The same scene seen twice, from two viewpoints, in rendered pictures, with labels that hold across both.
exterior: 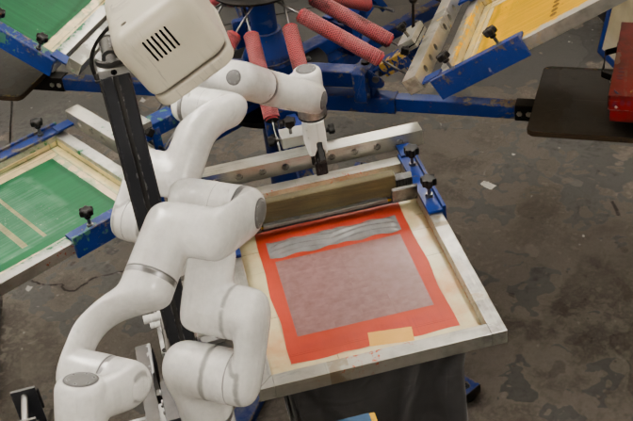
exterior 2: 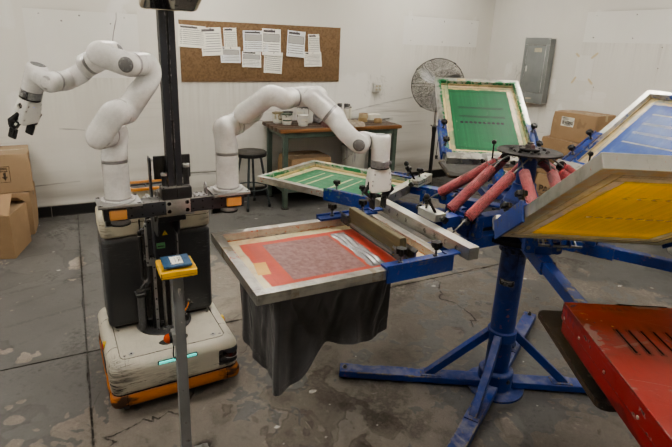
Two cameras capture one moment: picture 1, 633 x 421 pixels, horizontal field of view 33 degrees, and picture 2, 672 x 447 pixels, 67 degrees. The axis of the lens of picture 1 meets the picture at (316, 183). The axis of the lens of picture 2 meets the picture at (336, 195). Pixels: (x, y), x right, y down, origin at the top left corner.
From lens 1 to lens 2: 2.52 m
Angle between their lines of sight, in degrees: 64
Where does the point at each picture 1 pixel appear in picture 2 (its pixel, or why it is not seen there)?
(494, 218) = not seen: outside the picture
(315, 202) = (369, 227)
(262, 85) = (313, 103)
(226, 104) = (271, 88)
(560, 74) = not seen: hidden behind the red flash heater
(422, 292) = (305, 275)
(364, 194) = (386, 240)
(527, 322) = not seen: outside the picture
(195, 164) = (244, 105)
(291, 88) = (337, 121)
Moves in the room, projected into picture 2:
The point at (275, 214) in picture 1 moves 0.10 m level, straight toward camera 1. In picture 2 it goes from (356, 220) to (335, 222)
